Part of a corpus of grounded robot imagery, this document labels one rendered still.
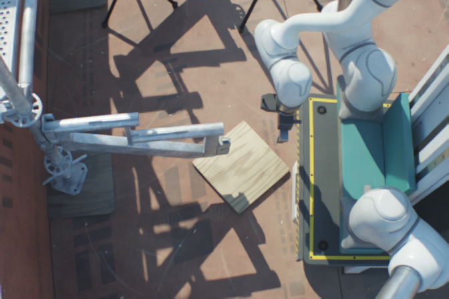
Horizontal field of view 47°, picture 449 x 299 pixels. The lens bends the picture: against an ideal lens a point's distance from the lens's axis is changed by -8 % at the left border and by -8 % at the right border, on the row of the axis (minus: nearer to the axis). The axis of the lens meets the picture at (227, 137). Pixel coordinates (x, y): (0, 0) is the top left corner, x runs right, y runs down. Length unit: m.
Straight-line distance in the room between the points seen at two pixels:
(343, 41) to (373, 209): 0.59
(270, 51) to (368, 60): 0.33
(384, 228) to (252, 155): 0.95
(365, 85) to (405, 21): 1.22
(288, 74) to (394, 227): 0.56
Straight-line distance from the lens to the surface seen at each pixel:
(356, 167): 1.94
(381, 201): 1.64
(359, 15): 1.46
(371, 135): 2.01
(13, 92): 1.65
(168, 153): 2.18
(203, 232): 2.34
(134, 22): 2.77
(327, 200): 2.10
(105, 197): 2.39
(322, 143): 2.17
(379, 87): 1.83
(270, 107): 1.83
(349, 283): 2.40
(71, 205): 2.40
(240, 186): 2.38
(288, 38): 1.71
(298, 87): 1.65
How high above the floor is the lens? 2.29
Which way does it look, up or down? 68 degrees down
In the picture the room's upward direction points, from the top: 9 degrees clockwise
